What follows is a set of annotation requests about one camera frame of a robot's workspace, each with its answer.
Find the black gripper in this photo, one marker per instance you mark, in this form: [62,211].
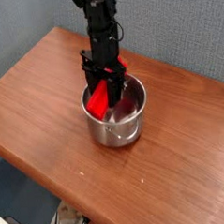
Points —
[104,49]

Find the metal pot with handle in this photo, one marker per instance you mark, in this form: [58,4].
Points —
[122,124]

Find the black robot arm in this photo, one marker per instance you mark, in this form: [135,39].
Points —
[99,15]

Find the red star-shaped block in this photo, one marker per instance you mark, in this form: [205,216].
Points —
[98,104]

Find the table leg frame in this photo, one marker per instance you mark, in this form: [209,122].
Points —
[66,214]

